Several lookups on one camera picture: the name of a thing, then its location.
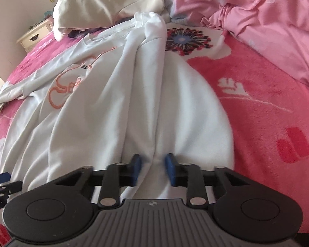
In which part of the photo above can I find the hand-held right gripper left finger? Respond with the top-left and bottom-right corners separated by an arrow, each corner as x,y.
54,154 -> 143,207

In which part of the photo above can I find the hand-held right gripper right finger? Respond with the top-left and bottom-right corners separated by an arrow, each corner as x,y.
164,153 -> 250,207

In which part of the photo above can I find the white sweatshirt with bear outline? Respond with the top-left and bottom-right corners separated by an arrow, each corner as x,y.
0,12 -> 235,224

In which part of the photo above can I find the pink floral fleece blanket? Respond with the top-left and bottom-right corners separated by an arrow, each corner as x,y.
0,23 -> 309,247

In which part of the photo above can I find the dark patterned garment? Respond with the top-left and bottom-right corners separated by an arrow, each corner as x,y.
67,27 -> 103,38

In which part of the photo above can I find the cream nightstand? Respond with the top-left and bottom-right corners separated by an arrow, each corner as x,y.
17,18 -> 54,54

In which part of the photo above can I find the light pink quilt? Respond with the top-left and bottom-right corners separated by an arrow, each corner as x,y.
166,0 -> 309,93

